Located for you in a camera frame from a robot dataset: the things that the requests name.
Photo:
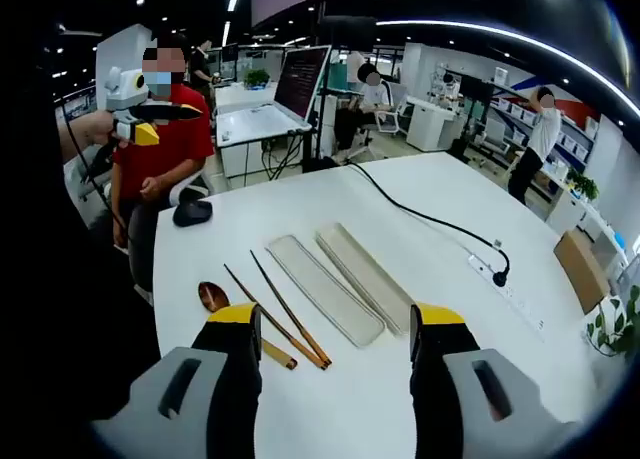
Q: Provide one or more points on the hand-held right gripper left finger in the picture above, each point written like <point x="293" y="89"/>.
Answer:
<point x="230" y="379"/>

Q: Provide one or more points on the beige cutlery case lid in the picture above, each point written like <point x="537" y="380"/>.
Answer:
<point x="325" y="291"/>

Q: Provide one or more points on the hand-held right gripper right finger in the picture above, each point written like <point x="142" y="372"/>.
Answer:
<point x="440" y="379"/>

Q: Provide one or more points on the black computer mouse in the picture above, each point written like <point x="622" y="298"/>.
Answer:
<point x="192" y="213"/>

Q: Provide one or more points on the person's left hand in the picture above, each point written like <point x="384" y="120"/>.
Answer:
<point x="97" y="128"/>

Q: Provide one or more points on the cardboard box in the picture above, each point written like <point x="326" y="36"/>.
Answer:
<point x="580" y="271"/>

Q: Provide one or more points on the beige cutlery case base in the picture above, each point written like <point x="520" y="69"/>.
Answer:
<point x="370" y="274"/>

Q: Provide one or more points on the large green potted plant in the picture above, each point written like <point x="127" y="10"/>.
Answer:
<point x="620" y="324"/>

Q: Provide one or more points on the wooden spoon utensil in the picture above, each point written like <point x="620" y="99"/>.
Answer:
<point x="214" y="296"/>

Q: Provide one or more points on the green plant beside laptop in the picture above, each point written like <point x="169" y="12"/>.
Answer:
<point x="256" y="77"/>

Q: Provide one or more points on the shelf with white bins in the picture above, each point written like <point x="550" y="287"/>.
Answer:
<point x="545" y="124"/>

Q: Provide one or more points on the white power strip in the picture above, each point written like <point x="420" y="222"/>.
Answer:
<point x="520" y="304"/>

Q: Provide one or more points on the small green potted plant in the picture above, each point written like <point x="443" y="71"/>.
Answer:
<point x="584" y="184"/>

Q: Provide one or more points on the wooden chopstick utensil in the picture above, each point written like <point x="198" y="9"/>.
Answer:
<point x="285" y="331"/>
<point x="287" y="304"/>

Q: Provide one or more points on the black stand with box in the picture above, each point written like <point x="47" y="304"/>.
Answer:
<point x="332" y="79"/>

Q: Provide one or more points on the person's dark clothing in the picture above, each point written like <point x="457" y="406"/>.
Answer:
<point x="60" y="279"/>

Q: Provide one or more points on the white laptop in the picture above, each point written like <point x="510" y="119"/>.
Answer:
<point x="260" y="119"/>

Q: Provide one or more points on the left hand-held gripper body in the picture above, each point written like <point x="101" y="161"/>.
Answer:
<point x="122" y="91"/>

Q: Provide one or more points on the white office chair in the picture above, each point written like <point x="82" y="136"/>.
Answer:
<point x="392" y="114"/>

